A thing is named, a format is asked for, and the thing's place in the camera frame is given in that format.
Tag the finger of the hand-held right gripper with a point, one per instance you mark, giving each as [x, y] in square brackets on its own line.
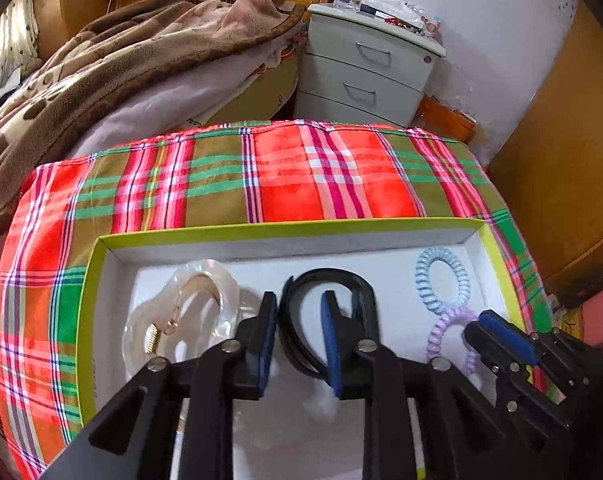
[506, 332]
[496, 360]

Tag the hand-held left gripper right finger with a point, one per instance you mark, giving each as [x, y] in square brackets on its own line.
[331, 350]

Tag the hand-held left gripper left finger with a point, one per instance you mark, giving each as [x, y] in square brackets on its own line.
[266, 345]

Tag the black wristband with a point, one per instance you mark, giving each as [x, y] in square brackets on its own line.
[361, 290]

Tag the white box with yellow-green rim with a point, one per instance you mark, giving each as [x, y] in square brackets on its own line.
[356, 270]

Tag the clear hair claw clip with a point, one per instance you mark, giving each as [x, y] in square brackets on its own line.
[151, 310]

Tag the red green plaid cloth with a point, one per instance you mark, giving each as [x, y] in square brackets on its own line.
[281, 180]

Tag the wooden wardrobe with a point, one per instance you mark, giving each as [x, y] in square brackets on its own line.
[556, 160]

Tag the orange stool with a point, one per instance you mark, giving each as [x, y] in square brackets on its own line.
[441, 120]

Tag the pale pink quilt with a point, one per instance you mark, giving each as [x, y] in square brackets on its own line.
[131, 125]

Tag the grey nightstand with drawers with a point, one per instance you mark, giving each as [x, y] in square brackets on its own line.
[361, 85]

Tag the brown patterned blanket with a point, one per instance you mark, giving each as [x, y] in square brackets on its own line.
[131, 60]

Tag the white tissue pack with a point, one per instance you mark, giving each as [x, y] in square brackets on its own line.
[391, 5]

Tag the dotted curtain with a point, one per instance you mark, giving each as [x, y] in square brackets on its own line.
[11, 35]

